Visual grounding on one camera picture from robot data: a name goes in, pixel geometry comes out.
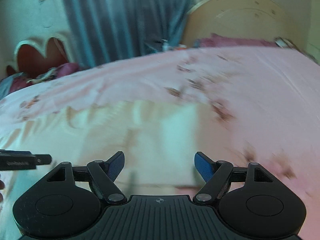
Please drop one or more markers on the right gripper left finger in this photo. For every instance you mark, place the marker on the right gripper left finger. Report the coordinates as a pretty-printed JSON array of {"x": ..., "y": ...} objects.
[{"x": 103, "y": 174}]

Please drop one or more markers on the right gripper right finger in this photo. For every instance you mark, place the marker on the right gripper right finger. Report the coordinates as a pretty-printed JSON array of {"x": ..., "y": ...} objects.
[{"x": 216, "y": 175}]

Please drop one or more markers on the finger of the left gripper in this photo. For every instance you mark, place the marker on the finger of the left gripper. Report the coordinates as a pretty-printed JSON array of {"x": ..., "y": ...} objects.
[{"x": 22, "y": 160}]

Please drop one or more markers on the white small garment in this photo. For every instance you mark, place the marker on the white small garment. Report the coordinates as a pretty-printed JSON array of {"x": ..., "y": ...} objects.
[{"x": 158, "y": 139}]

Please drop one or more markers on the person's left hand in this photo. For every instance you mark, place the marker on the person's left hand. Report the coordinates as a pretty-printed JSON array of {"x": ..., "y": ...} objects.
[{"x": 2, "y": 187}]

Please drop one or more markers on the magenta crumpled blanket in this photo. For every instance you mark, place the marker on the magenta crumpled blanket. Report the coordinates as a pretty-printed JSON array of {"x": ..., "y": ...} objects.
[{"x": 16, "y": 81}]

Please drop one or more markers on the pink floral bed sheet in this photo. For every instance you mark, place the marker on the pink floral bed sheet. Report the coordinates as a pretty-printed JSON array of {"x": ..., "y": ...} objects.
[{"x": 255, "y": 104}]

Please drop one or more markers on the red heart-shaped headboard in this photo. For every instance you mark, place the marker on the red heart-shaped headboard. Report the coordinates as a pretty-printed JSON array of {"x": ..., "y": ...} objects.
[{"x": 36, "y": 55}]

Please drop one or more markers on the magenta pillow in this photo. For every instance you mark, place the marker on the magenta pillow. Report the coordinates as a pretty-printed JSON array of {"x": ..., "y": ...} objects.
[{"x": 221, "y": 41}]

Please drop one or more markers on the blue-grey curtain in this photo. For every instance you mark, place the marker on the blue-grey curtain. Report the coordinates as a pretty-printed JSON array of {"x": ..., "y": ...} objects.
[{"x": 104, "y": 31}]

